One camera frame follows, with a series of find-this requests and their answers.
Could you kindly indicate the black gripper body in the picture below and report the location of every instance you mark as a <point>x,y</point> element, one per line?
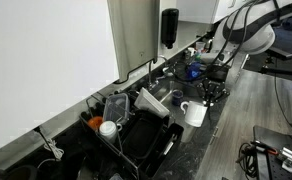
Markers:
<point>214,90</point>

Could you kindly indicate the white ceramic mug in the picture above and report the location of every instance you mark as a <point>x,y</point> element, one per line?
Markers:
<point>195,115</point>

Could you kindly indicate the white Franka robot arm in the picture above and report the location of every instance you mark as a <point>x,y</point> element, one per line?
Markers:
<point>259,36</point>

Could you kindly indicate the black rectangular tray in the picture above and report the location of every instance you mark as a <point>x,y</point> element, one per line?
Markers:
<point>142,136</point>

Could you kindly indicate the blue green dish soap bottle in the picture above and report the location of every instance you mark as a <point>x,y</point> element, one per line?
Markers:
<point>193,70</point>

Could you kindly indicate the dark blue cup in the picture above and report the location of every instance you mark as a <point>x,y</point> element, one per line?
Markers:
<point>177,98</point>

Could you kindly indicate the stainless steel sink basin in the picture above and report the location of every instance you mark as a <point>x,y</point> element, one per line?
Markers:
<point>166,93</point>

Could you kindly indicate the chrome gooseneck faucet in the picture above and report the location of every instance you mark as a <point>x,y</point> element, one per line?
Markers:
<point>149,76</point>

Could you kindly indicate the black perforated table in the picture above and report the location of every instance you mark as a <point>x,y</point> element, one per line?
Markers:
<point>269,136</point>

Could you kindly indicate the black dish rack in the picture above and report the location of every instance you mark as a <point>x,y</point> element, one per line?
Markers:
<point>152,160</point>

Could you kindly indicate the clear plastic food container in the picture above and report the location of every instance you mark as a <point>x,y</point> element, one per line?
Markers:
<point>116,107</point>

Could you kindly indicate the steel paper towel dispenser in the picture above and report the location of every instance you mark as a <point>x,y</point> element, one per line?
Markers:
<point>132,33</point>

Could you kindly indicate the orange white small cup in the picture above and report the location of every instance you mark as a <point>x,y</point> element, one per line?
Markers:
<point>108,130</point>

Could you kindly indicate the orange bowl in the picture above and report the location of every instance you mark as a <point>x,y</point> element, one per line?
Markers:
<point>94,122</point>

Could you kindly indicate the black camera stand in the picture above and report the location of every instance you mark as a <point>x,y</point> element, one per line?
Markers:
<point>282,71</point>

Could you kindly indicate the black wall soap dispenser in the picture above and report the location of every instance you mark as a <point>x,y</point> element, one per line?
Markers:
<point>170,26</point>

